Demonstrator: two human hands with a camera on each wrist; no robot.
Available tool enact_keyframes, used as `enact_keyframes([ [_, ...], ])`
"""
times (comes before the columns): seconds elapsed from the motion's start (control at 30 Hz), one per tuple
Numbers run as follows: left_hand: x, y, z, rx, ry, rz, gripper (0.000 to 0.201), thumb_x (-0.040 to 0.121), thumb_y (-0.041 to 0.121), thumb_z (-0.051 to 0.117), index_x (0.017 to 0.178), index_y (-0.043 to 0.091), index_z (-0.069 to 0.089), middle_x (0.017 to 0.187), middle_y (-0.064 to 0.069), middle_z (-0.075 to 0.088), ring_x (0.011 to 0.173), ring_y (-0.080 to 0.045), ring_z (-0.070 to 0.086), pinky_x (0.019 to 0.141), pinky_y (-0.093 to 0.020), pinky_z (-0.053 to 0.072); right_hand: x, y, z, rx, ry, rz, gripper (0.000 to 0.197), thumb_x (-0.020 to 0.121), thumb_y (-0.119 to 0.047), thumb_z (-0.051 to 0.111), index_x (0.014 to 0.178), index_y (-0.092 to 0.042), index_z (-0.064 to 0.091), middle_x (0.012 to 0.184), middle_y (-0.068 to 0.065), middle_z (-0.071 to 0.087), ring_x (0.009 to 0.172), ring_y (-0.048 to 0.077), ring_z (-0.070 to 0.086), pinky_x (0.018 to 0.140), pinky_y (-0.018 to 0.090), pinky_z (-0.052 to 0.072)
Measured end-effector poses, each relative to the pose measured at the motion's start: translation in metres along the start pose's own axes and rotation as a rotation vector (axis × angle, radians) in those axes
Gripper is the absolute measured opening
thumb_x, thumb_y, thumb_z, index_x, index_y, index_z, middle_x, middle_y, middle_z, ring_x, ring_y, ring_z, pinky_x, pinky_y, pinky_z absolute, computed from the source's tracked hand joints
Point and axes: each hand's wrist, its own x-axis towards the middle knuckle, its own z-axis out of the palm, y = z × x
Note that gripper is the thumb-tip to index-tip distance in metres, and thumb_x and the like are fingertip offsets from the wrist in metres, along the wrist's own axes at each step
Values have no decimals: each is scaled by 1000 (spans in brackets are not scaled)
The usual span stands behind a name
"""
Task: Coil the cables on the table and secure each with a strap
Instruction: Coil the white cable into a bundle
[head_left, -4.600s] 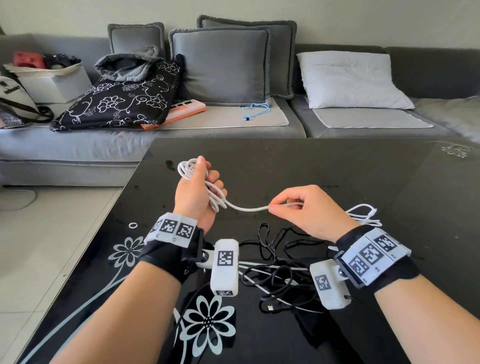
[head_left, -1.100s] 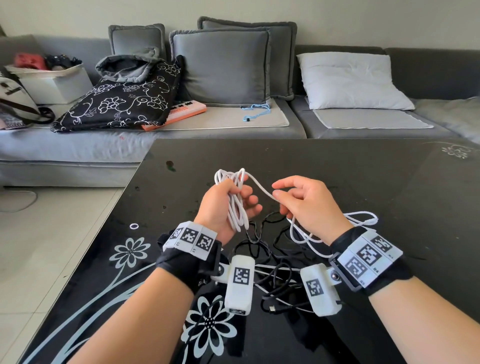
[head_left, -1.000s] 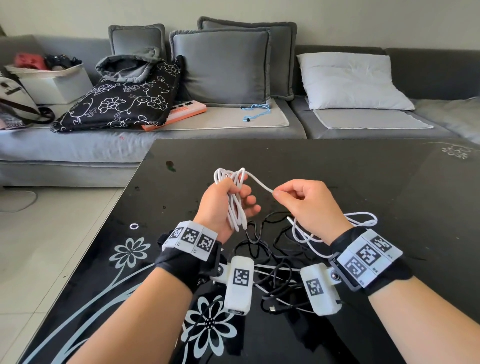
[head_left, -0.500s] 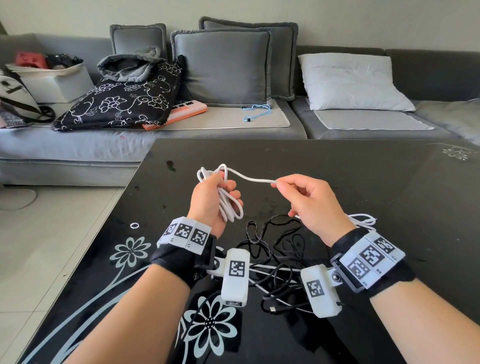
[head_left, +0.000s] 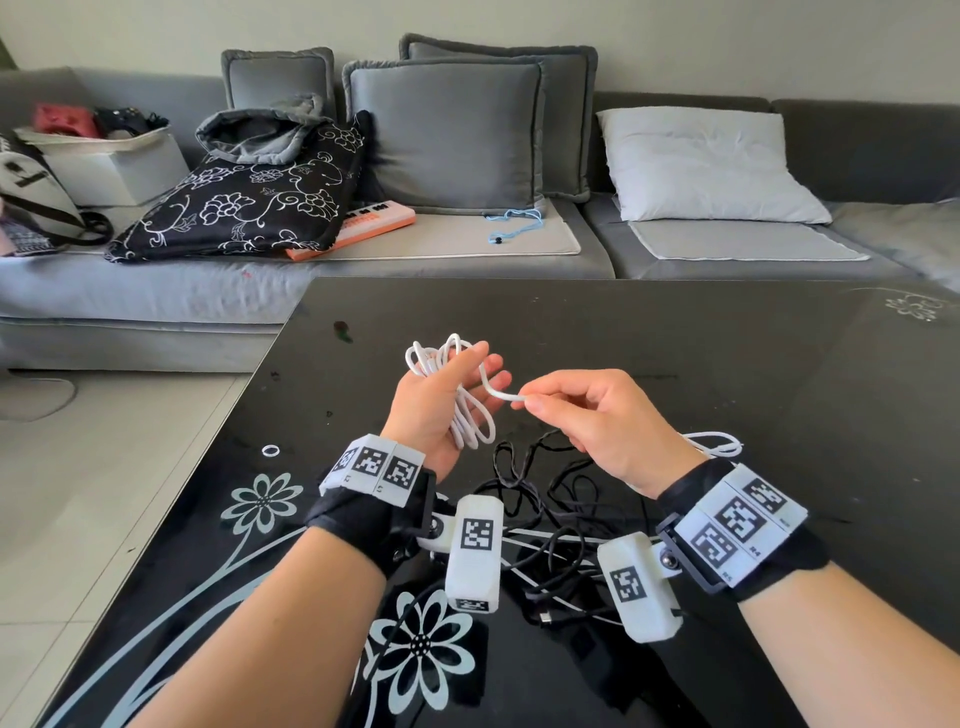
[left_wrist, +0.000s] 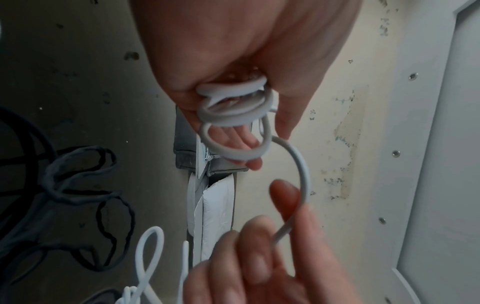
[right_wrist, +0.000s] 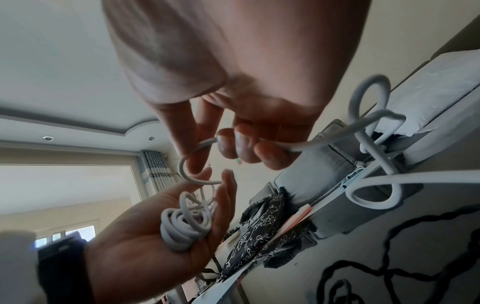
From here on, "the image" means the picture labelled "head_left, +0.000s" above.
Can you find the person's right hand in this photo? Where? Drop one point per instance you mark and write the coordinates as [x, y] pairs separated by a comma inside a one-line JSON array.
[[622, 427]]

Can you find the person's left hand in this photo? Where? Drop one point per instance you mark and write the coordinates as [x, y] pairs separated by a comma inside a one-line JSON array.
[[424, 409]]

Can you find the person's left thumb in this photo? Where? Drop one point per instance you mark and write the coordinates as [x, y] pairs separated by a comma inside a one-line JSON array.
[[469, 361]]

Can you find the person's right thumb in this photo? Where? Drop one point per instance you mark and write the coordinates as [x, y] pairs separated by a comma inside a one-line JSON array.
[[559, 411]]

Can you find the person's right forearm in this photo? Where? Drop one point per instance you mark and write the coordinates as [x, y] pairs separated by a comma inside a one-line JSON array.
[[840, 652]]

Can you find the person's left forearm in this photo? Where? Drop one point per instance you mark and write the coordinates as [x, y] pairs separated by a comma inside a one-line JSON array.
[[270, 637]]

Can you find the beige seat mat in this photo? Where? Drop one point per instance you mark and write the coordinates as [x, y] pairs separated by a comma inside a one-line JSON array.
[[465, 238], [742, 241]]

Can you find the white left wrist marker plate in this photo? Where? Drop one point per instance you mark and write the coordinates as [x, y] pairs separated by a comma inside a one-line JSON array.
[[375, 466]]

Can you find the white wrist marker plate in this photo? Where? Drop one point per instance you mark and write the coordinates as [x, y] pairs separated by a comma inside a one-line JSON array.
[[375, 466], [739, 521]]

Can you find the orange toy keyboard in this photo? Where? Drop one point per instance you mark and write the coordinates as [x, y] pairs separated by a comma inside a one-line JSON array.
[[375, 223]]

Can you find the white right wrist marker plate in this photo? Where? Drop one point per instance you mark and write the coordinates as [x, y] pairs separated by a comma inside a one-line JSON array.
[[739, 521]]

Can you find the large grey cushion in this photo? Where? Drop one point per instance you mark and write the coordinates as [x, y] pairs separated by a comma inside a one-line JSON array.
[[450, 135], [566, 112]]

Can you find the white pillow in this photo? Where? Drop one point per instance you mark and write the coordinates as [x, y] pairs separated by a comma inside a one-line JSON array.
[[697, 165]]

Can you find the grey hooded garment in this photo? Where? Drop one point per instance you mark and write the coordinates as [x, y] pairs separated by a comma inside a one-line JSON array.
[[255, 135]]

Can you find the light grey sofa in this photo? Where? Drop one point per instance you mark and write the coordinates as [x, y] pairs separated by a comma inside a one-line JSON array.
[[150, 300]]

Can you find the small grey cushion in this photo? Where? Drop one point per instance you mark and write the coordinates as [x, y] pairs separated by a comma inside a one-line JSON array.
[[277, 79]]

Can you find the grey sofa throw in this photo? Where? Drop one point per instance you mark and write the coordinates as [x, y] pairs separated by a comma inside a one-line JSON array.
[[900, 232]]

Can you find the dark grey sofa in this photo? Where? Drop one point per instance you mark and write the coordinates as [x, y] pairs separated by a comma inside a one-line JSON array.
[[862, 150]]

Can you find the white storage box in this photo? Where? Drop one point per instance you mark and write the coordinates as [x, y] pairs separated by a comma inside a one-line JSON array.
[[112, 169]]

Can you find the black game controller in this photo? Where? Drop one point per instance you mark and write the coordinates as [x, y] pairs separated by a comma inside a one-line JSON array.
[[124, 120]]

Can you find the white and black bag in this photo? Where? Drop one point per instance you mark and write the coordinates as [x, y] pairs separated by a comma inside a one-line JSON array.
[[34, 199]]

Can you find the red cloth item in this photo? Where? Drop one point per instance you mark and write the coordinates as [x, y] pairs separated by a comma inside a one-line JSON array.
[[64, 120]]

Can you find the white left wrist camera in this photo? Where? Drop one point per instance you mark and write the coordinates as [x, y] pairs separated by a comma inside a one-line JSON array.
[[472, 551]]

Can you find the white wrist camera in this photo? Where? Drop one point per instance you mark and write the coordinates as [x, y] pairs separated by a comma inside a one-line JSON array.
[[637, 589], [472, 551]]

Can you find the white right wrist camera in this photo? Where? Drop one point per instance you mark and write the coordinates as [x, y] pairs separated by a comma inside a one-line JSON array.
[[637, 589]]

